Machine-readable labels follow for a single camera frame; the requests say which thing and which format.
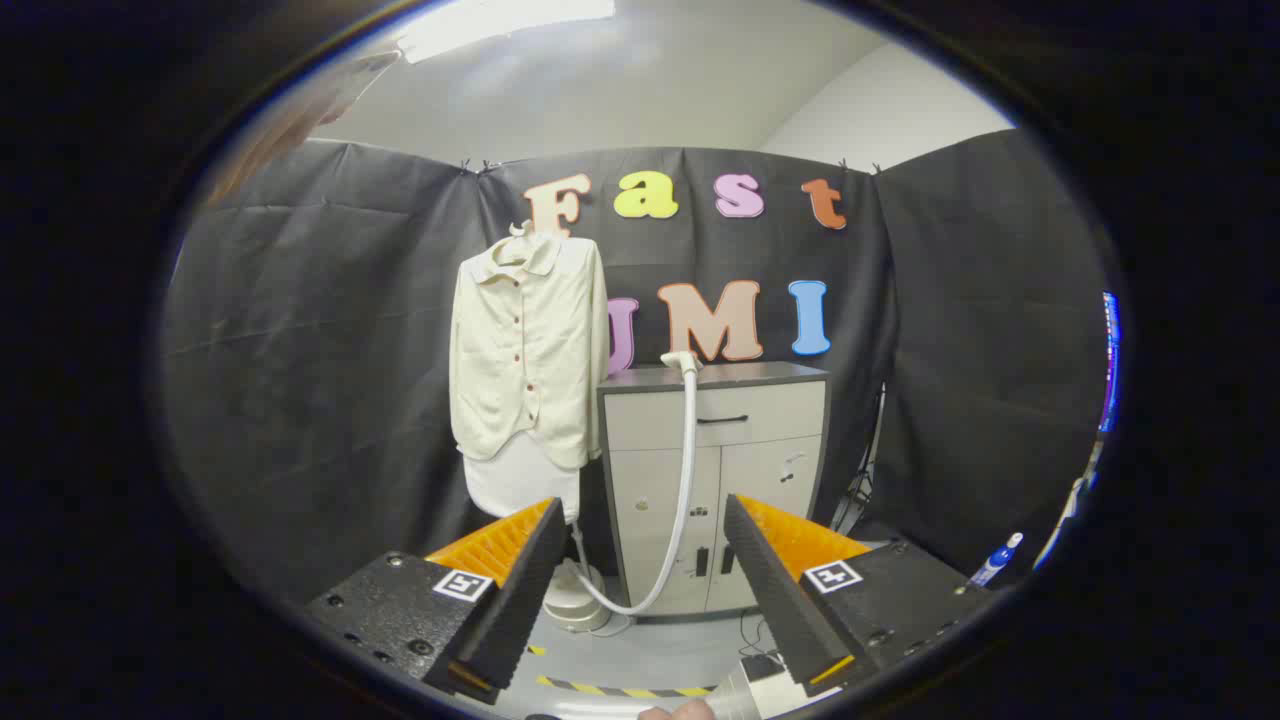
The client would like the lit monitor screen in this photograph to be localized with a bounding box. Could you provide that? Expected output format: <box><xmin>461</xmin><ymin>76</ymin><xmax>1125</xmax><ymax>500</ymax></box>
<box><xmin>1098</xmin><ymin>292</ymin><xmax>1121</xmax><ymax>436</ymax></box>

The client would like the ceiling light panel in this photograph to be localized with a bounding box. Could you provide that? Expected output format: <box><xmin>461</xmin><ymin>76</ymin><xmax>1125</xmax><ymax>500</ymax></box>
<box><xmin>395</xmin><ymin>0</ymin><xmax>616</xmax><ymax>63</ymax></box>

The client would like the blue white bottle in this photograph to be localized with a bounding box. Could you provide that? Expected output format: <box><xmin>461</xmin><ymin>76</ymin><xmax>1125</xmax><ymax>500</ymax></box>
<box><xmin>968</xmin><ymin>532</ymin><xmax>1025</xmax><ymax>588</ymax></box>

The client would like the black backdrop cloth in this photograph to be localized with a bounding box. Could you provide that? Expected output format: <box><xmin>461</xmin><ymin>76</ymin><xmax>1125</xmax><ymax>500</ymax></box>
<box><xmin>160</xmin><ymin>128</ymin><xmax>1111</xmax><ymax>606</ymax></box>

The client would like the brown panel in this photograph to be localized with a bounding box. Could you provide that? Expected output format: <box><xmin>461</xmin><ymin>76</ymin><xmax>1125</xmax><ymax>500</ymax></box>
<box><xmin>205</xmin><ymin>50</ymin><xmax>401</xmax><ymax>206</ymax></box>

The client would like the cream button shirt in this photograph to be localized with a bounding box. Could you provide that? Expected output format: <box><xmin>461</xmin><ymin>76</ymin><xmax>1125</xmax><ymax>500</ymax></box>
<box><xmin>449</xmin><ymin>222</ymin><xmax>611</xmax><ymax>471</ymax></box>

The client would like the yellow black hazard tape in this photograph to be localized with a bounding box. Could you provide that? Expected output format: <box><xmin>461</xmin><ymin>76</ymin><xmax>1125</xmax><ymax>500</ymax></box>
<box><xmin>537</xmin><ymin>675</ymin><xmax>713</xmax><ymax>699</ymax></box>

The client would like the white garment steamer handle with hose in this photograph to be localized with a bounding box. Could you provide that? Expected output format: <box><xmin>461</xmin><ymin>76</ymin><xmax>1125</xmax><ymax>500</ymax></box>
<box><xmin>568</xmin><ymin>350</ymin><xmax>702</xmax><ymax>618</ymax></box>

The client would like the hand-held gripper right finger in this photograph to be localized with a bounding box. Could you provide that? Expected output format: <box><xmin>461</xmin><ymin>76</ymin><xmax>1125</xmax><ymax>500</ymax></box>
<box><xmin>723</xmin><ymin>493</ymin><xmax>991</xmax><ymax>698</ymax></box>

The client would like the grey cabinet with drawer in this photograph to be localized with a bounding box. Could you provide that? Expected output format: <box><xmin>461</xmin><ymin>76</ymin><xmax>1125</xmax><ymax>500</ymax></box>
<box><xmin>597</xmin><ymin>362</ymin><xmax>831</xmax><ymax>621</ymax></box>

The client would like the white garment form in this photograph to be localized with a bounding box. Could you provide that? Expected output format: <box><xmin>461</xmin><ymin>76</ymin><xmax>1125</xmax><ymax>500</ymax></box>
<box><xmin>463</xmin><ymin>430</ymin><xmax>583</xmax><ymax>526</ymax></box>

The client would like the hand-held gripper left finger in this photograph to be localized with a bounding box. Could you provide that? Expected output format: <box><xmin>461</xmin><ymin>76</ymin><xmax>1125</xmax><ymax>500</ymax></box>
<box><xmin>305</xmin><ymin>497</ymin><xmax>568</xmax><ymax>706</ymax></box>

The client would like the white garment steamer base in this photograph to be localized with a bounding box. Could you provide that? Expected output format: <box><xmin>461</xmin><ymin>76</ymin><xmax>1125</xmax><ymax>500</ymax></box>
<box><xmin>543</xmin><ymin>560</ymin><xmax>613</xmax><ymax>633</ymax></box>

